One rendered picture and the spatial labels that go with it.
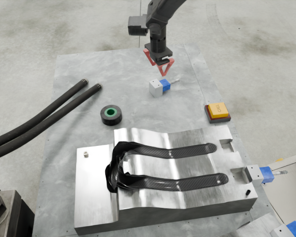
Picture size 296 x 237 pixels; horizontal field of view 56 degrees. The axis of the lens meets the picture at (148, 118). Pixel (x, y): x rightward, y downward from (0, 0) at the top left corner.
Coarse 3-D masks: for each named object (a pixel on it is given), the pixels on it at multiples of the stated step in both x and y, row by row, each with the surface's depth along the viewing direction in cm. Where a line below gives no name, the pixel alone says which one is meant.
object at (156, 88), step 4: (152, 80) 113; (156, 80) 113; (160, 80) 115; (164, 80) 115; (172, 80) 116; (176, 80) 116; (152, 84) 111; (156, 84) 111; (160, 84) 111; (164, 84) 113; (168, 84) 113; (152, 88) 112; (156, 88) 110; (160, 88) 111; (164, 88) 113; (168, 88) 114; (152, 92) 114; (156, 92) 112; (160, 92) 113; (156, 96) 113
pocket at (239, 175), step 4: (236, 168) 81; (240, 168) 81; (244, 168) 81; (232, 172) 82; (236, 172) 83; (240, 172) 83; (244, 172) 81; (236, 176) 82; (240, 176) 82; (244, 176) 80; (236, 180) 81; (240, 180) 81; (244, 180) 81; (248, 180) 80; (236, 184) 80; (240, 184) 80
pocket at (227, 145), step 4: (220, 140) 88; (224, 140) 88; (228, 140) 89; (232, 140) 88; (224, 144) 90; (228, 144) 90; (232, 144) 88; (224, 148) 89; (228, 148) 89; (232, 148) 88; (224, 152) 88; (228, 152) 88
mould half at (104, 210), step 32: (128, 128) 86; (224, 128) 91; (96, 160) 87; (128, 160) 78; (160, 160) 82; (192, 160) 83; (224, 160) 82; (96, 192) 80; (128, 192) 71; (160, 192) 74; (192, 192) 76; (224, 192) 76; (96, 224) 73; (128, 224) 76
